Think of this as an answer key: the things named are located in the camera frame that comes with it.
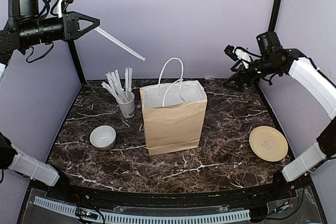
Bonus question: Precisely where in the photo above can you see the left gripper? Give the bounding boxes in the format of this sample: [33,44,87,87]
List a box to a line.
[17,9,100,47]

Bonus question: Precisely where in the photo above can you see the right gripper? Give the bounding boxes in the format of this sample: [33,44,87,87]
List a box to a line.
[224,56,281,92]

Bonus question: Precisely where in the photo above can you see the paper straw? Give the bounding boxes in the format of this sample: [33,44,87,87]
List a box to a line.
[101,82,123,103]
[125,66,133,101]
[95,27,146,61]
[106,72,127,103]

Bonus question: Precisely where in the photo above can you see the brown paper bag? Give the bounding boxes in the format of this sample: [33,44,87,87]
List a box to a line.
[139,57,208,156]

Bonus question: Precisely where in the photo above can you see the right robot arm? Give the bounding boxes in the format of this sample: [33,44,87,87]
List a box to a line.
[224,31,335,200]

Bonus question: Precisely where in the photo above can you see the cream yellow plate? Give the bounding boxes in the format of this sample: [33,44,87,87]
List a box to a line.
[249,126,288,162]

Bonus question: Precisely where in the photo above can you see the white paper straw cup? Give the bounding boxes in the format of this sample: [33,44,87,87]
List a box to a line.
[118,100,135,119]

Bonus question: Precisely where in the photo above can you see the white ceramic bowl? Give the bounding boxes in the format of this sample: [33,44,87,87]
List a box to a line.
[89,125,117,151]

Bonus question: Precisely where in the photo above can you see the left black frame post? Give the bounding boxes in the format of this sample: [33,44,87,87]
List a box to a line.
[52,0,86,83]

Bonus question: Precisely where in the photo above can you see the black frame post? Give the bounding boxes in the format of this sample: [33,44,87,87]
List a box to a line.
[268,0,281,31]
[52,0,86,83]

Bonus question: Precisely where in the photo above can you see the right black frame post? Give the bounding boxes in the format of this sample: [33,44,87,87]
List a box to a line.
[268,0,281,31]

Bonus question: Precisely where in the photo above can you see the black table front rail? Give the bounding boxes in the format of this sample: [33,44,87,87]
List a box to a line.
[35,170,299,208]

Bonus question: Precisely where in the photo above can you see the white slotted cable duct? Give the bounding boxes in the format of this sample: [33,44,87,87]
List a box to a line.
[33,196,250,223]

